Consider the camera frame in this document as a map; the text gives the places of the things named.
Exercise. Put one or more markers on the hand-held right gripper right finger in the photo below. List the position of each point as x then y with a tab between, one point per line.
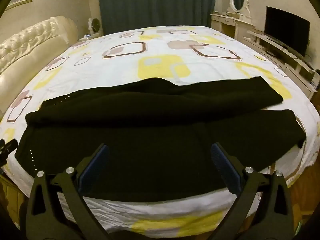
222	165

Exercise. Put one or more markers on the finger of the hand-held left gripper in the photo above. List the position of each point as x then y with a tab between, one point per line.
8	148

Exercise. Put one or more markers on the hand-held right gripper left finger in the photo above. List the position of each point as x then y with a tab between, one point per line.
96	165

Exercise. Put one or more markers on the black pants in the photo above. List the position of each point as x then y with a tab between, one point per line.
150	130

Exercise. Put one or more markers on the cream tufted headboard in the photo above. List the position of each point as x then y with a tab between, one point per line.
30	55

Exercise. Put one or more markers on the patterned bed sheet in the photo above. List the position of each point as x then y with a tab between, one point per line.
160	62

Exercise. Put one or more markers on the white television cabinet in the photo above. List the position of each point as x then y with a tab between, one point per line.
295	65

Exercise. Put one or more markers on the white round fan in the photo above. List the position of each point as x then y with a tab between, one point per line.
96	25

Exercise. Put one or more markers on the white dressing table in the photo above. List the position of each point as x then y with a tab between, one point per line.
225	22

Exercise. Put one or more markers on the black flat television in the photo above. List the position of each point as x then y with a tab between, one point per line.
285	30

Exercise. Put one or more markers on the dark teal curtain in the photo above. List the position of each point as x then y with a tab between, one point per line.
155	2

